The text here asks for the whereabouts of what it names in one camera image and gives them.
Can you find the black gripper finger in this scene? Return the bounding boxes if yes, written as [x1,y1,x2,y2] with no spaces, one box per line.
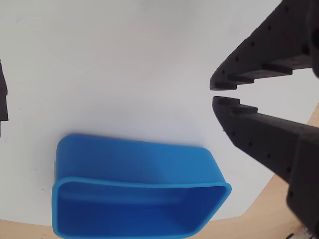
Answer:
[212,96,319,238]
[209,0,319,91]

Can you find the white rectangular board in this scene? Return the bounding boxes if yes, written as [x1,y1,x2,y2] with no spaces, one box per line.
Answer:
[0,0,319,227]

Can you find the black tape patch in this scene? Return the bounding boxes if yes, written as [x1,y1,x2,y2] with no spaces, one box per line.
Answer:
[0,59,9,138]

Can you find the blue rectangular plastic bin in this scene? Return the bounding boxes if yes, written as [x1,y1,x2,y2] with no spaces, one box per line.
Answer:
[51,134,232,239]

